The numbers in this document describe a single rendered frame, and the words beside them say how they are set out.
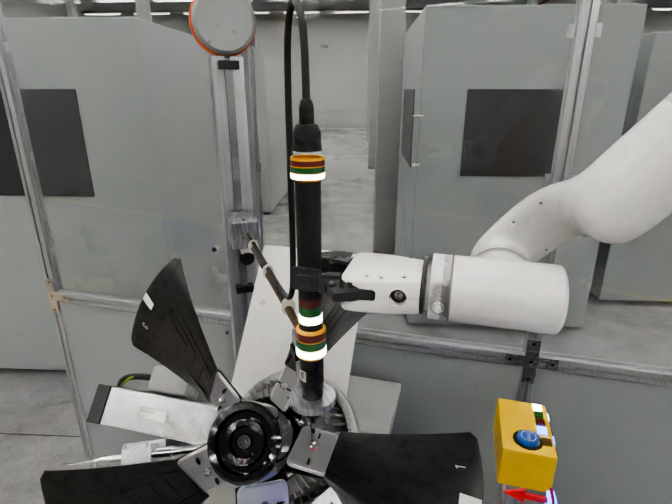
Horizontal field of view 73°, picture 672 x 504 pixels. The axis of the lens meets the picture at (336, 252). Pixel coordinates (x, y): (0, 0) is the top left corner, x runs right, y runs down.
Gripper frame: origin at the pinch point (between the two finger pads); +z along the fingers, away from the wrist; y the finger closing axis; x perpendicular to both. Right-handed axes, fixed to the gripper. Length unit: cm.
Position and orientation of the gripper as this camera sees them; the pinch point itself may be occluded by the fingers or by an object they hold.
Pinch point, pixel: (311, 272)
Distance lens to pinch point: 62.5
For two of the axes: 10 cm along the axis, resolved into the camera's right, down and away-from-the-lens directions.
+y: 2.6, -3.2, 9.1
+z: -9.7, -0.9, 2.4
